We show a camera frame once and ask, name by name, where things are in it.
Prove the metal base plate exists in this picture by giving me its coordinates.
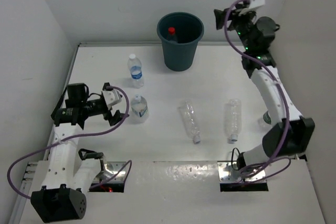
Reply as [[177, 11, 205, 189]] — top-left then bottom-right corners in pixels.
[[217, 161, 267, 184], [92, 162, 128, 184]]

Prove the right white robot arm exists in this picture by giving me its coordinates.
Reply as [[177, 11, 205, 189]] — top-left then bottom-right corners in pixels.
[[214, 9, 315, 171]]

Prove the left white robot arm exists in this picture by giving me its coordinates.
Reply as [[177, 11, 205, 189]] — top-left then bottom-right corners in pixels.
[[30, 82, 130, 223]]

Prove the clear bottle lying right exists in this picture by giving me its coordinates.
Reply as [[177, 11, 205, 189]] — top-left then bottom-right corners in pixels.
[[224, 99, 242, 144]]

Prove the crushed clear bottle lying centre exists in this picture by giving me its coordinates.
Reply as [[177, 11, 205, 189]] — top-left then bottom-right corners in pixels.
[[178, 99, 201, 144]]

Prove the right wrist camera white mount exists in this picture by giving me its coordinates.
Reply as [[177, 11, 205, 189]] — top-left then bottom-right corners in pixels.
[[239, 0, 265, 16]]

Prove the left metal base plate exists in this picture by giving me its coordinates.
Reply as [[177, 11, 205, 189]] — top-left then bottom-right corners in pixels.
[[92, 162, 128, 184]]

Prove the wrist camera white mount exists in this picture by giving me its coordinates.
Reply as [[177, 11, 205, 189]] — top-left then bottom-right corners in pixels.
[[102, 89, 122, 110], [239, 0, 265, 16]]

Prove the green label bottle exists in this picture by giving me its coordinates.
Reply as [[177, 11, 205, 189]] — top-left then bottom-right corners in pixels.
[[258, 111, 271, 130]]

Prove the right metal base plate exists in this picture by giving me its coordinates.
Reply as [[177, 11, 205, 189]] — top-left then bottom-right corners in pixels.
[[217, 161, 267, 184]]

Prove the red cap bottle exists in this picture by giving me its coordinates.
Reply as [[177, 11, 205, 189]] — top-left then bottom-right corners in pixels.
[[166, 27, 178, 44]]

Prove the tall upright water bottle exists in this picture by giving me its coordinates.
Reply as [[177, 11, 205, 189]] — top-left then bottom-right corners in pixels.
[[128, 54, 144, 88]]

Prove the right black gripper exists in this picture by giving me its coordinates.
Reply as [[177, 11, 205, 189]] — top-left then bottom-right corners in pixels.
[[215, 4, 256, 51]]

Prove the dark teal plastic bin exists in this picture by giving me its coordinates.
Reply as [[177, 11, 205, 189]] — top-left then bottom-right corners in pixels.
[[156, 12, 204, 71]]

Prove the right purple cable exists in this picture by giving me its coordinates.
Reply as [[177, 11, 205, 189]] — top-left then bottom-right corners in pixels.
[[223, 0, 292, 184]]

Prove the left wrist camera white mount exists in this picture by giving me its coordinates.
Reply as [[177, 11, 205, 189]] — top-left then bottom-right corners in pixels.
[[102, 89, 122, 110]]

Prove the short round water bottle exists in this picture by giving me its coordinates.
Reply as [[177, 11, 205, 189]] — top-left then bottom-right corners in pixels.
[[131, 94, 149, 123]]

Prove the left aluminium rail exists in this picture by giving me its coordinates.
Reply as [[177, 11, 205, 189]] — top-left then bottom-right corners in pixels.
[[7, 42, 81, 224]]

